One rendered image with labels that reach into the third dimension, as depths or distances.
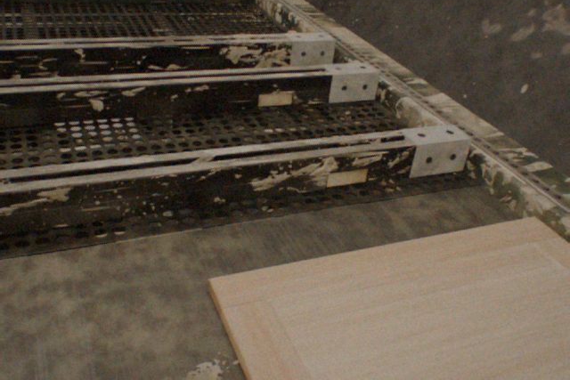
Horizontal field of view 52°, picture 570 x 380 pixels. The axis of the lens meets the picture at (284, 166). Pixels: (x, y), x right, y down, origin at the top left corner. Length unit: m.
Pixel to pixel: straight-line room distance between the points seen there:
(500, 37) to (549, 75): 0.32
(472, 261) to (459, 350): 0.19
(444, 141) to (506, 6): 1.66
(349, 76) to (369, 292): 0.66
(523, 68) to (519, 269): 1.61
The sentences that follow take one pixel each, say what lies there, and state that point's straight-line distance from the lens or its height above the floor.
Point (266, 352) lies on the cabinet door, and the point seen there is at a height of 1.31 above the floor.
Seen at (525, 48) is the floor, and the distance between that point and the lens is 2.52.
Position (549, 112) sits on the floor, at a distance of 2.29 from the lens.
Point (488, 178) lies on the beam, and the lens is 1.13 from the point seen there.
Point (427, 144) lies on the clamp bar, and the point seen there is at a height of 1.01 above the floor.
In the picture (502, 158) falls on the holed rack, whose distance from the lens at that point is 1.14.
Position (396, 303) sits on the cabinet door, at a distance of 0.79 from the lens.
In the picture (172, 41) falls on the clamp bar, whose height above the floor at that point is 1.25.
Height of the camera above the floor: 1.80
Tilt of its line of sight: 38 degrees down
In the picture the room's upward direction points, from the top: 54 degrees counter-clockwise
